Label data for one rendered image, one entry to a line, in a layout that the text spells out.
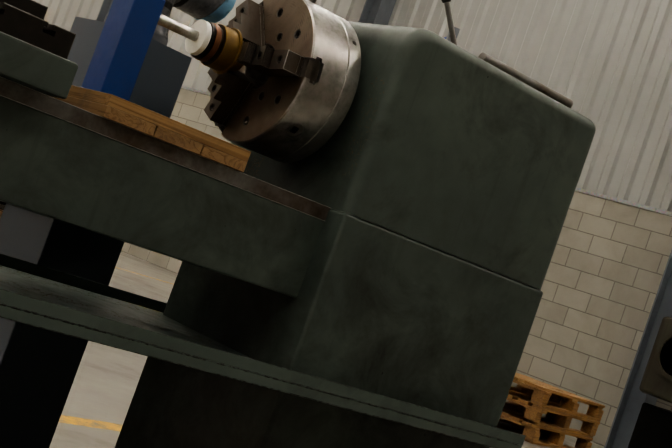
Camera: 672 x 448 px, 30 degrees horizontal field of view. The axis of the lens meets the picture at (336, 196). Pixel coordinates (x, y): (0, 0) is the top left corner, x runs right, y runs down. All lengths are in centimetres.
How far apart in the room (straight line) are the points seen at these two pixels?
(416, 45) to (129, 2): 55
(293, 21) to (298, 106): 18
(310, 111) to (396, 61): 19
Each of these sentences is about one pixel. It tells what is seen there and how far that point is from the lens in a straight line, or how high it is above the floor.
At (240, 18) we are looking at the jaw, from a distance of 247.
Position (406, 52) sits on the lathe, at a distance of 241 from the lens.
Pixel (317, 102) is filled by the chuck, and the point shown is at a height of 104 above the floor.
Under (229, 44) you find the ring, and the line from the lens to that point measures 237.
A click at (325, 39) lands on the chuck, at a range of 238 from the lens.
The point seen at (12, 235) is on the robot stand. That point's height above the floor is 59.
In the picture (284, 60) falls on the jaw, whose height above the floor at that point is 109.
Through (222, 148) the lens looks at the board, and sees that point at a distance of 222.
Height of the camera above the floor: 76
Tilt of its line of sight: 3 degrees up
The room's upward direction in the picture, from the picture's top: 20 degrees clockwise
